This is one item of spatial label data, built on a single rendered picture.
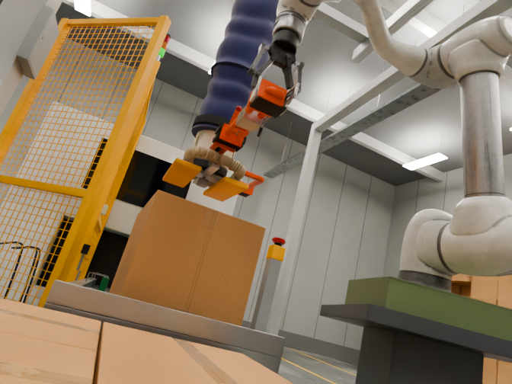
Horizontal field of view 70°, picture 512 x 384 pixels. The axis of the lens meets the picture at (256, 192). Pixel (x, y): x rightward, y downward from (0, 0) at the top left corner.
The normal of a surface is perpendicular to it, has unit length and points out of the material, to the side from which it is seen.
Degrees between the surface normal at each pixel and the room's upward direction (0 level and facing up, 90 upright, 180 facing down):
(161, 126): 90
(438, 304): 90
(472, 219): 98
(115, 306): 90
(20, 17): 90
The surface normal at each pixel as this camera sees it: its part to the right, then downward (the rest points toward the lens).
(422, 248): -0.86, -0.28
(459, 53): -0.92, -0.04
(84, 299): 0.37, -0.20
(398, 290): 0.07, -0.30
